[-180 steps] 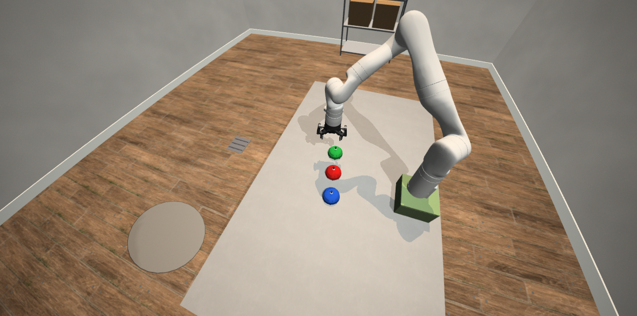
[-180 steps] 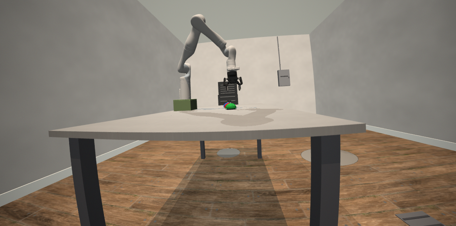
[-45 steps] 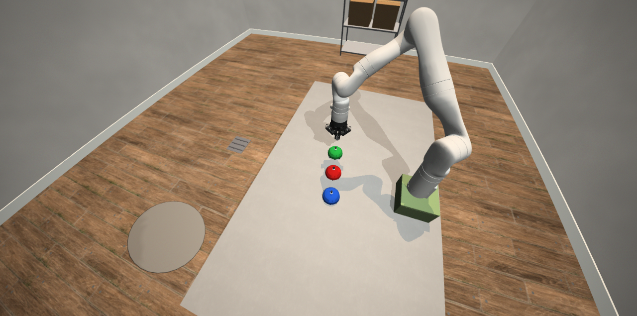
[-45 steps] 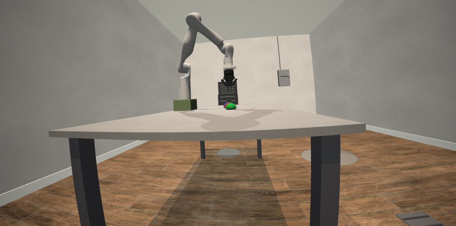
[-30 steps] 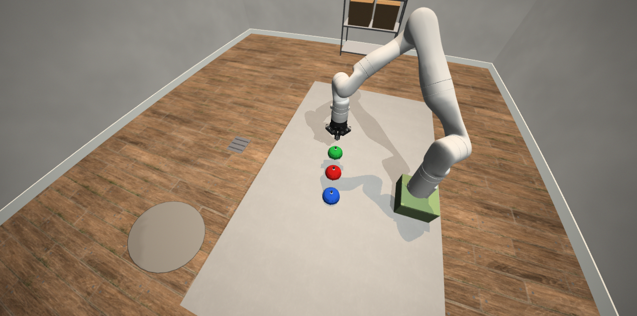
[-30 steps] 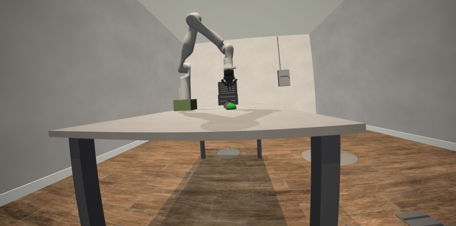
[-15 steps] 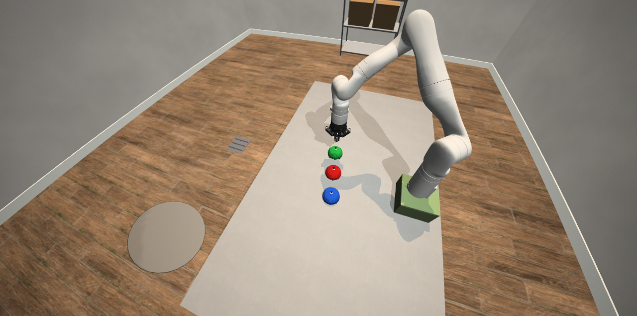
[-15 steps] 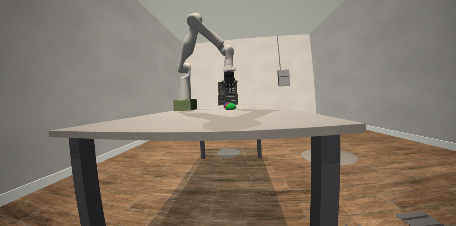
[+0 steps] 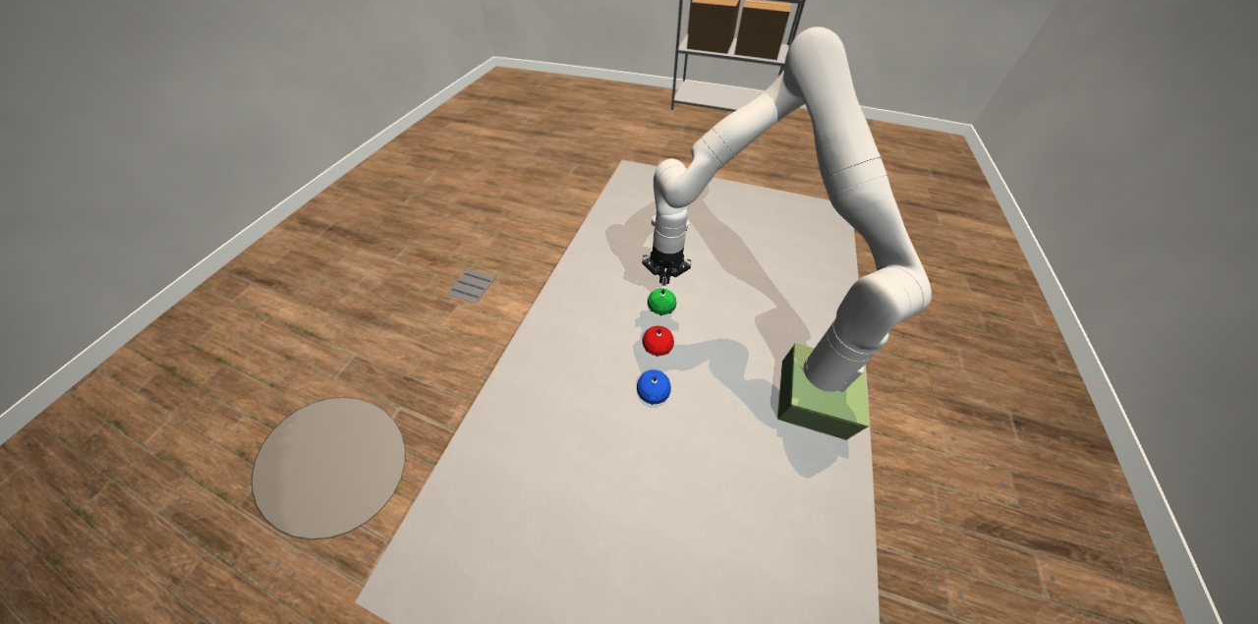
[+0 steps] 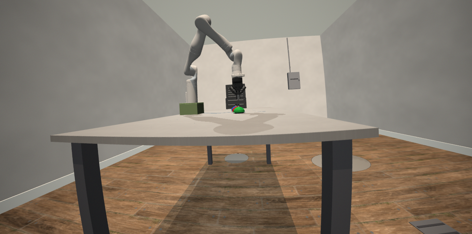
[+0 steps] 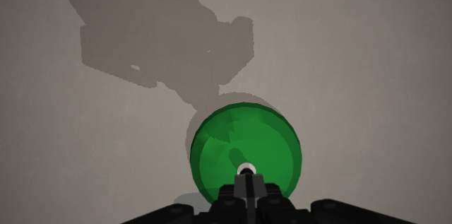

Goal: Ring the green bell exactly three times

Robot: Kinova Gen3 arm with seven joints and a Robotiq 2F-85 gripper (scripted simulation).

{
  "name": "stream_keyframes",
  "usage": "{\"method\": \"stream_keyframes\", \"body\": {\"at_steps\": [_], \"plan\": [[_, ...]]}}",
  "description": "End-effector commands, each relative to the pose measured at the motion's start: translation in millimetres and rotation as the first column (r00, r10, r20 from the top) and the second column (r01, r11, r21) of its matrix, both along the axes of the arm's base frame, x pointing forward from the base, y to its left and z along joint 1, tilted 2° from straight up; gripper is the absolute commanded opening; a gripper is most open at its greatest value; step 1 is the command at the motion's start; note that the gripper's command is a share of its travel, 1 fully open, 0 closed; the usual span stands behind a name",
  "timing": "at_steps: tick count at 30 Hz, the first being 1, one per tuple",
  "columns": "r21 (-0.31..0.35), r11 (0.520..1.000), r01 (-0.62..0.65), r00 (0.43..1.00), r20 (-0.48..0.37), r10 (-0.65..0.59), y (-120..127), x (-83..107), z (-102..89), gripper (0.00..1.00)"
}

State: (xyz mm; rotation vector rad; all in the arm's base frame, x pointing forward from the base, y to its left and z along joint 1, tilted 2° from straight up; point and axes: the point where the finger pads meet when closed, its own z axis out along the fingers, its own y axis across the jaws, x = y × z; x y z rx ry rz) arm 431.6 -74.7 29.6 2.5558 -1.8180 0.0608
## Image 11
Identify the green dome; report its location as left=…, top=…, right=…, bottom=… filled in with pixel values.
left=190, top=102, right=302, bottom=204

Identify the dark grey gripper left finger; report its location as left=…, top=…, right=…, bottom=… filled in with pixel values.
left=121, top=174, right=251, bottom=224

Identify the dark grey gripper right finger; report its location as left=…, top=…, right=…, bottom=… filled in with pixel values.
left=249, top=174, right=416, bottom=224

